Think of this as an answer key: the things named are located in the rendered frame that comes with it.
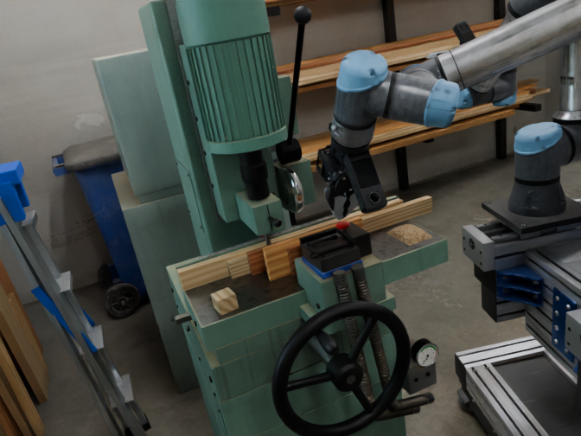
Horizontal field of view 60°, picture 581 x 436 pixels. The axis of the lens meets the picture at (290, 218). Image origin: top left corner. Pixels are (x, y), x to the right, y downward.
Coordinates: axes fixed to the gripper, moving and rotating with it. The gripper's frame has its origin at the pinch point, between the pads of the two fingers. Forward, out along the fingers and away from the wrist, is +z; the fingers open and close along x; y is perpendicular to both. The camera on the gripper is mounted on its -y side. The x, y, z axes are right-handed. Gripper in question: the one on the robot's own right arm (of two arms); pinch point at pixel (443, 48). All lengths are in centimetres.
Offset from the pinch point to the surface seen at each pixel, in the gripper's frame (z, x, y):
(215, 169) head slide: -46, -100, -4
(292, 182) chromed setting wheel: -46, -83, 7
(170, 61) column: -36, -99, -29
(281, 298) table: -71, -100, 20
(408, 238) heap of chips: -66, -66, 24
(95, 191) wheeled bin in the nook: 116, -139, 29
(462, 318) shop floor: 8, -8, 124
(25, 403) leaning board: 38, -193, 80
